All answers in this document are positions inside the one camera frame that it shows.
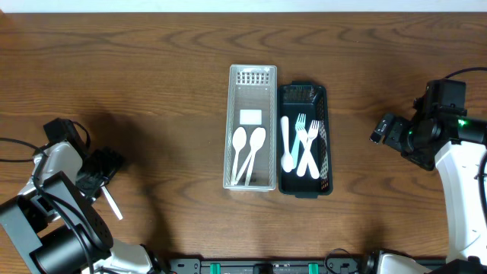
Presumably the white plastic spoon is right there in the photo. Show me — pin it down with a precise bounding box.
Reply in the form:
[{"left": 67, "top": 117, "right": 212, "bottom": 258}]
[
  {"left": 245, "top": 127, "right": 266, "bottom": 186},
  {"left": 281, "top": 116, "right": 294, "bottom": 173},
  {"left": 100, "top": 186, "right": 123, "bottom": 220},
  {"left": 233, "top": 152, "right": 252, "bottom": 185},
  {"left": 231, "top": 127, "right": 247, "bottom": 185}
]

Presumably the white plastic fork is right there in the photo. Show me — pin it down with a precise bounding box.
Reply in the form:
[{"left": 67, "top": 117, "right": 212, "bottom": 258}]
[
  {"left": 295, "top": 125, "right": 321, "bottom": 180},
  {"left": 295, "top": 119, "right": 321, "bottom": 178}
]

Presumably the pale green plastic fork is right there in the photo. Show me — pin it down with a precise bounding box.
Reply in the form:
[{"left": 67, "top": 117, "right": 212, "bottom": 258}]
[{"left": 291, "top": 113, "right": 306, "bottom": 169}]

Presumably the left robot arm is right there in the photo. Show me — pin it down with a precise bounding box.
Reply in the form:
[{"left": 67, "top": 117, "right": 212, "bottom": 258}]
[{"left": 1, "top": 118, "right": 162, "bottom": 273}]

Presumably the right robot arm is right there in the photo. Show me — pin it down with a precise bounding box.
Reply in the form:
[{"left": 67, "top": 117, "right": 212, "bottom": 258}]
[{"left": 370, "top": 77, "right": 486, "bottom": 273}]

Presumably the dark green plastic basket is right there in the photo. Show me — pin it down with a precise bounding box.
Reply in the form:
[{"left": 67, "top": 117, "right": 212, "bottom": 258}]
[{"left": 277, "top": 81, "right": 333, "bottom": 198}]

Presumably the white label in tray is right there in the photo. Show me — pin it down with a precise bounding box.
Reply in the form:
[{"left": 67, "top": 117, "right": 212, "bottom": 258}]
[{"left": 239, "top": 110, "right": 263, "bottom": 126}]

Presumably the clear perforated plastic tray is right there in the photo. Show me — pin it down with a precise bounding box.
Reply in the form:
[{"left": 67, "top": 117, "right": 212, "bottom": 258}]
[{"left": 223, "top": 64, "right": 277, "bottom": 192}]

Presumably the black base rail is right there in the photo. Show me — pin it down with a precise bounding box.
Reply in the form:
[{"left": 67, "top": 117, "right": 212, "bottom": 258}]
[{"left": 165, "top": 250, "right": 381, "bottom": 274}]

